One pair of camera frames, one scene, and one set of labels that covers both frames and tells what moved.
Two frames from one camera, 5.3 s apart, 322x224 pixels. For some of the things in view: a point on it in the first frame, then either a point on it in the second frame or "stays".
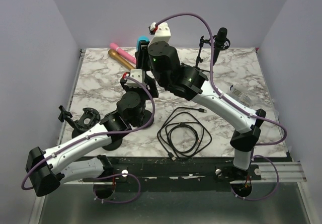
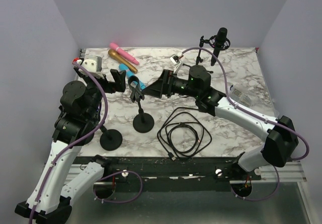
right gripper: [141, 55] -> [163, 85]
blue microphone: [141, 38] -> [123, 67]
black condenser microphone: [221, 43] stays
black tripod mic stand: [202, 42] stays
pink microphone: [123, 53] stays
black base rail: [164, 173] stays
